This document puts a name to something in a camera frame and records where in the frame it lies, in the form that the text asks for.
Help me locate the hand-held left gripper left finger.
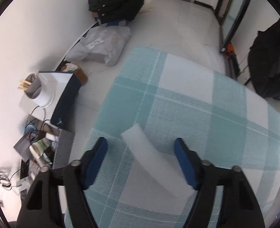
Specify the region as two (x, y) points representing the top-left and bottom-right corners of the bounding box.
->
(16, 137), (108, 228)

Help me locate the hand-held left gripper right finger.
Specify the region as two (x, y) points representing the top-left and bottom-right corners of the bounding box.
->
(174, 138), (265, 228)

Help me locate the white foam strip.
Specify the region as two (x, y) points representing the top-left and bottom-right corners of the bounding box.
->
(120, 123), (196, 199)

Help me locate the grey fabric chair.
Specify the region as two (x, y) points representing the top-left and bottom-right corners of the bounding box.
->
(53, 129), (75, 169)

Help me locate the teal checked tablecloth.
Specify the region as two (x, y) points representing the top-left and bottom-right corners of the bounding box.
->
(64, 47), (280, 228)

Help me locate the white box with navy side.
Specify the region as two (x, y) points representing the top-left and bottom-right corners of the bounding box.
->
(37, 71), (81, 128)

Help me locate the brown cardboard box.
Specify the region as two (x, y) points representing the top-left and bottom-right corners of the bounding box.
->
(60, 63), (88, 86)

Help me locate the grey chopstick holder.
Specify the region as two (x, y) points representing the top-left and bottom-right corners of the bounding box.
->
(25, 73), (58, 108)

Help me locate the bundle of wooden chopsticks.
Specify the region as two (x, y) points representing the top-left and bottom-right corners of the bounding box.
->
(17, 78), (33, 92)

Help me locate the grey plastic bag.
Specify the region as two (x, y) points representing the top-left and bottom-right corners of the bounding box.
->
(66, 25), (131, 66)

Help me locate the orange tool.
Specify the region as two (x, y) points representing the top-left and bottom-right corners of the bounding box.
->
(221, 42), (237, 58)

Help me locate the black backpack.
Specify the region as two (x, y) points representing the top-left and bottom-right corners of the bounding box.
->
(247, 17), (280, 102)

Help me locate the white tote bag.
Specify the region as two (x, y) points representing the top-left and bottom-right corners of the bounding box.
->
(139, 0), (153, 14)

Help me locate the black jacket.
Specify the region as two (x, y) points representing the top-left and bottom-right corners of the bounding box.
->
(87, 0), (146, 26)

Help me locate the black sliding door frame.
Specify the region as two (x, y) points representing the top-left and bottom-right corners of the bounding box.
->
(214, 0), (255, 49)

